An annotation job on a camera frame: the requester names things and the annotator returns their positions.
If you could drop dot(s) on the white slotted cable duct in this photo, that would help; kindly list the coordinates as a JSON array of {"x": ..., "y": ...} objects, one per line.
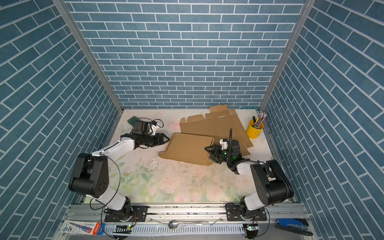
[{"x": 155, "y": 230}]

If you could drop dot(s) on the metal spoon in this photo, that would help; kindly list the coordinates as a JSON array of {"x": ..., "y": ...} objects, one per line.
[{"x": 174, "y": 224}]

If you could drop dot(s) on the blue black pliers tool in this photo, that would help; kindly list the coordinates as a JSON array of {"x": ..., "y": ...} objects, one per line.
[{"x": 298, "y": 226}]

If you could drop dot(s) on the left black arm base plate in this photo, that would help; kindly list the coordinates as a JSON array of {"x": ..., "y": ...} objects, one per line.
[{"x": 127, "y": 214}]

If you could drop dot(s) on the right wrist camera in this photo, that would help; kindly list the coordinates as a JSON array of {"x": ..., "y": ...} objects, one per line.
[{"x": 224, "y": 144}]

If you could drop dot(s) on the green rectangular sponge block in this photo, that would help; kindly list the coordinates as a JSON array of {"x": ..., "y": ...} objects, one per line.
[{"x": 131, "y": 121}]

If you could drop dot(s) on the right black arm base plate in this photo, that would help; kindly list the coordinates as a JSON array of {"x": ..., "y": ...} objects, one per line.
[{"x": 241, "y": 213}]

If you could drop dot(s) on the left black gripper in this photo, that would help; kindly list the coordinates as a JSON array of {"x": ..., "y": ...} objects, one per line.
[{"x": 156, "y": 140}]

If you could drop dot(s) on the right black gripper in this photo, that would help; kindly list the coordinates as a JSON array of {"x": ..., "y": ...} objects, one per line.
[{"x": 216, "y": 153}]

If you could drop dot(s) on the yellow pen cup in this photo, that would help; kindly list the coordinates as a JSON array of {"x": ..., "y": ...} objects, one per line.
[{"x": 253, "y": 132}]

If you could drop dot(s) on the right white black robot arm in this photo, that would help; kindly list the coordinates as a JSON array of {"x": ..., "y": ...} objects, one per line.
[{"x": 271, "y": 183}]

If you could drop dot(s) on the white blue product package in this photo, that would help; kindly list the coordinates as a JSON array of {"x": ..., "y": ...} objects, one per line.
[{"x": 82, "y": 228}]

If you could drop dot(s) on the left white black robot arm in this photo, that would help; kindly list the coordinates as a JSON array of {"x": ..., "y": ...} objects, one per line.
[{"x": 90, "y": 176}]

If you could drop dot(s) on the pens in cup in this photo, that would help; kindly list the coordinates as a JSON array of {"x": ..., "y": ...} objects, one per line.
[{"x": 259, "y": 121}]

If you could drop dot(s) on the cardboard box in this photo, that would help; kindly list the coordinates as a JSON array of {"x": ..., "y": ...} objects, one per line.
[
  {"x": 188, "y": 149},
  {"x": 217, "y": 124}
]

